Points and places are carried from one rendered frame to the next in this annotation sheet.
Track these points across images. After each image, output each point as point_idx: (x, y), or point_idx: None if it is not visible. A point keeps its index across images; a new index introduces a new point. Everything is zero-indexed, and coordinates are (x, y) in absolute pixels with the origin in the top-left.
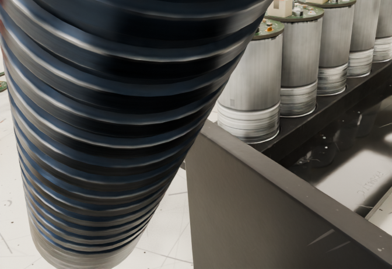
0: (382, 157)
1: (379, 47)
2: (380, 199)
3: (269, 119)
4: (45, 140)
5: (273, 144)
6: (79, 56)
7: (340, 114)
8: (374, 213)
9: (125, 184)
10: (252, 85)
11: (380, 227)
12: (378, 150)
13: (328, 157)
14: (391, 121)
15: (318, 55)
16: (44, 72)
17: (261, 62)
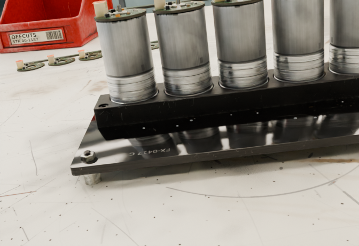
0: (193, 143)
1: (343, 58)
2: (132, 161)
3: (124, 86)
4: None
5: (123, 106)
6: None
7: (240, 110)
8: (124, 169)
9: None
10: (106, 56)
11: (135, 186)
12: (203, 138)
13: (164, 131)
14: (264, 126)
15: (190, 45)
16: None
17: (108, 39)
